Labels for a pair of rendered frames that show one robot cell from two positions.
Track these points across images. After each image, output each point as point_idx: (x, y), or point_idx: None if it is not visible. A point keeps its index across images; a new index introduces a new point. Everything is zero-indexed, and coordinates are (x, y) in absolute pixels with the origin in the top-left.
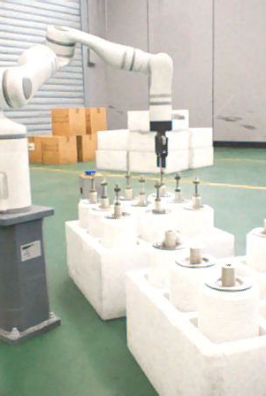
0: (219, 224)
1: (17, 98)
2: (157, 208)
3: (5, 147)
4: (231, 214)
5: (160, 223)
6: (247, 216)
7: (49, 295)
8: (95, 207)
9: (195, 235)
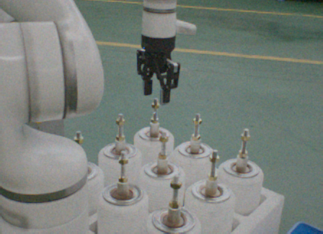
0: (142, 116)
1: (95, 106)
2: (213, 189)
3: (65, 213)
4: (139, 96)
5: (226, 214)
6: (159, 97)
7: None
8: (106, 194)
9: (248, 208)
